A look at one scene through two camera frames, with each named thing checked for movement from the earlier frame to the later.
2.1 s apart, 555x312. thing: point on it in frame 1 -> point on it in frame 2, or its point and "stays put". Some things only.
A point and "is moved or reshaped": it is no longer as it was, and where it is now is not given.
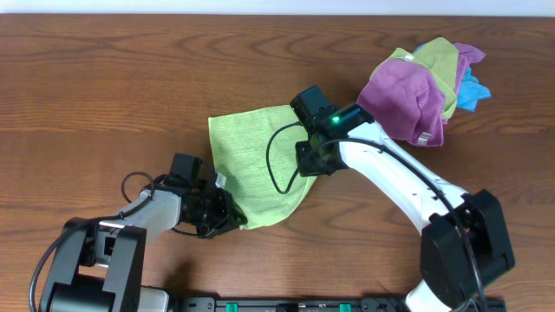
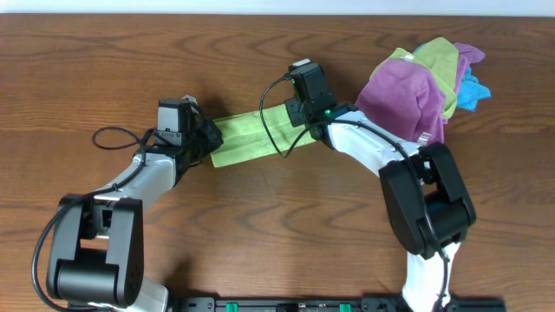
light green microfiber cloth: [255, 152] is moved or reshaped
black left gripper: [224, 210] -> [208, 138]
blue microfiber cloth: [471, 90] stays put
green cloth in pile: [440, 58] stays put
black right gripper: [302, 149] -> [291, 107]
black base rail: [325, 304] stays put
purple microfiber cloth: [408, 101] stays put
